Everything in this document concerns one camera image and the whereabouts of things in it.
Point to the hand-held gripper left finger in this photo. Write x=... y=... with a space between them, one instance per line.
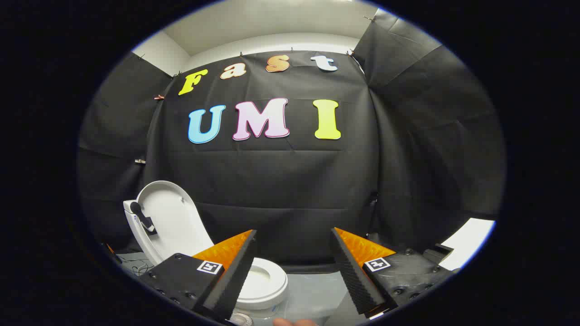
x=235 y=276

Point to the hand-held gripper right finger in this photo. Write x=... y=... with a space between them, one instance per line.
x=353 y=276

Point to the white toilet lid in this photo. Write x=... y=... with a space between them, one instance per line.
x=176 y=222

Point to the white toilet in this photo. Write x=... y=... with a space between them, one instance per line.
x=272 y=283

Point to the round metal floor drain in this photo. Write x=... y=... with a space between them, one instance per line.
x=242 y=319

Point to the black backdrop cloth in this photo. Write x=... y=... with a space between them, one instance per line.
x=281 y=190

